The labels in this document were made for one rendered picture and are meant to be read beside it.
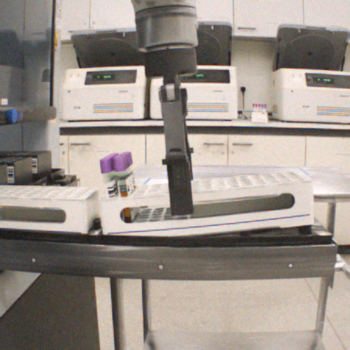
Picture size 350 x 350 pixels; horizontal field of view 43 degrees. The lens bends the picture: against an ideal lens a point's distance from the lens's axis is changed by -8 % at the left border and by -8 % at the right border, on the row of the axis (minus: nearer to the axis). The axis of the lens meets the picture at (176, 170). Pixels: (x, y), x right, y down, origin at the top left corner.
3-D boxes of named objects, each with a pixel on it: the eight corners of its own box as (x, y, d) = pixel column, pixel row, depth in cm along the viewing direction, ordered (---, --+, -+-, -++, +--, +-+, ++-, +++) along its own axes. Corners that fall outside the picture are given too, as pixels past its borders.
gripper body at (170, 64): (194, 44, 61) (201, 111, 62) (195, 51, 69) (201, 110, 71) (139, 49, 61) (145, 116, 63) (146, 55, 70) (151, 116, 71)
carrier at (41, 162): (45, 173, 122) (44, 150, 121) (52, 173, 121) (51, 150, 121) (30, 179, 110) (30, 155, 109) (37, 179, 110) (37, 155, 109)
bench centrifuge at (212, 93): (149, 120, 296) (150, 16, 286) (157, 118, 357) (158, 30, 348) (238, 121, 293) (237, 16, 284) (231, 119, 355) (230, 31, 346)
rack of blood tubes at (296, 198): (103, 243, 64) (97, 199, 64) (115, 226, 74) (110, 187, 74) (315, 223, 63) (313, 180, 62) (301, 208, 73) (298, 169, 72)
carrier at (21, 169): (26, 181, 106) (24, 156, 106) (33, 181, 106) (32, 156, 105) (6, 190, 95) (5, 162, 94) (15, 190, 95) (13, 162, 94)
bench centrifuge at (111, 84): (59, 123, 299) (62, 27, 291) (84, 119, 361) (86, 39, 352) (143, 121, 295) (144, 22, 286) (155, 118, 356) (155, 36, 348)
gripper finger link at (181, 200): (189, 160, 62) (189, 161, 62) (194, 212, 63) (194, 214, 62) (166, 162, 63) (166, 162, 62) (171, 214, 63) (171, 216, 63)
